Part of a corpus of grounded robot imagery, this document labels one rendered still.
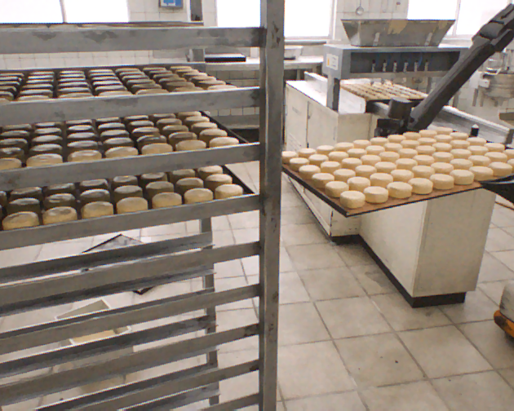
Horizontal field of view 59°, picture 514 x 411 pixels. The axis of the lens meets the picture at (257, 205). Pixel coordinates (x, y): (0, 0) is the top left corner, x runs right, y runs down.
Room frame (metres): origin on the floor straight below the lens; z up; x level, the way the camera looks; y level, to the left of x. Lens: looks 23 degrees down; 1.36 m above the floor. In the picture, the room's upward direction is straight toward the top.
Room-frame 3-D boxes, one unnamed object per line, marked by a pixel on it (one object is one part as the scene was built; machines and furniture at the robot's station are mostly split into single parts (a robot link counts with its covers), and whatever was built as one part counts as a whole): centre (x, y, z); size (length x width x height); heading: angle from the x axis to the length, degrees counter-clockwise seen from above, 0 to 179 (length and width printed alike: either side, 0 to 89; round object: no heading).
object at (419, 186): (0.93, -0.35, 1.01); 0.05 x 0.05 x 0.02
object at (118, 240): (2.33, 0.74, 0.01); 0.60 x 0.40 x 0.03; 57
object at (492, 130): (2.86, -0.90, 0.87); 2.01 x 0.03 x 0.07; 10
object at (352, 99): (3.16, -0.49, 0.88); 1.28 x 0.01 x 0.07; 10
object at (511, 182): (0.94, -0.54, 0.99); 0.09 x 0.07 x 0.07; 67
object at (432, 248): (2.22, -0.86, 0.45); 0.70 x 0.34 x 0.90; 10
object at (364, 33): (2.72, -0.77, 1.25); 0.56 x 0.29 x 0.14; 100
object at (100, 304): (1.56, 0.69, 0.08); 0.30 x 0.22 x 0.16; 40
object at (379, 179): (0.97, -0.28, 1.01); 0.05 x 0.05 x 0.02
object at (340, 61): (2.72, -0.77, 1.01); 0.72 x 0.33 x 0.34; 100
